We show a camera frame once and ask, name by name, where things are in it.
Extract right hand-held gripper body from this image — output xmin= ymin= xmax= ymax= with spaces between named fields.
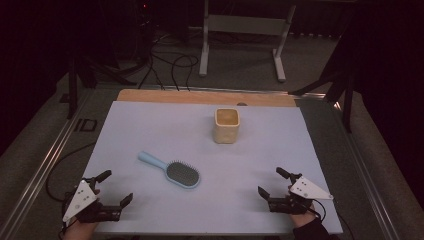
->
xmin=267 ymin=173 xmax=334 ymax=216

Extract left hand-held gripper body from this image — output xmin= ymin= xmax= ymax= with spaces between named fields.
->
xmin=61 ymin=178 xmax=123 ymax=224

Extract light blue hairbrush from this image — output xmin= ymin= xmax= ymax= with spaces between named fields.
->
xmin=137 ymin=150 xmax=202 ymax=190

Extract beige square cup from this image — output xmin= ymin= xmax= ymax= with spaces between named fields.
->
xmin=213 ymin=107 xmax=241 ymax=145

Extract person's right hand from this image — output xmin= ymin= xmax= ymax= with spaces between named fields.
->
xmin=288 ymin=205 xmax=318 ymax=230

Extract person's left hand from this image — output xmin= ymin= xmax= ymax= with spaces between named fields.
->
xmin=62 ymin=218 xmax=100 ymax=240

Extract pale blue table mat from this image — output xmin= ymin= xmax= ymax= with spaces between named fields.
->
xmin=81 ymin=100 xmax=344 ymax=236

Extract black stand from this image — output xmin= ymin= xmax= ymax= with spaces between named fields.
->
xmin=59 ymin=54 xmax=138 ymax=121
xmin=287 ymin=33 xmax=356 ymax=134

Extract white metal stand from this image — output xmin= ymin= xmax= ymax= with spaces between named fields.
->
xmin=198 ymin=0 xmax=297 ymax=84

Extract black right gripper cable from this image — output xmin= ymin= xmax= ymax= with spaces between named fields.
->
xmin=309 ymin=198 xmax=328 ymax=222

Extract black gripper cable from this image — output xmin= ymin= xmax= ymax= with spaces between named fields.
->
xmin=309 ymin=198 xmax=328 ymax=222
xmin=45 ymin=142 xmax=98 ymax=203

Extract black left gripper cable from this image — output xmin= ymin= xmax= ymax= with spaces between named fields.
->
xmin=45 ymin=142 xmax=98 ymax=203

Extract aluminium rail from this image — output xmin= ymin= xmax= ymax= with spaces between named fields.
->
xmin=0 ymin=89 xmax=95 ymax=240
xmin=328 ymin=94 xmax=401 ymax=240

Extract black floor cables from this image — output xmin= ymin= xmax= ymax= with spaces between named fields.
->
xmin=137 ymin=33 xmax=200 ymax=92

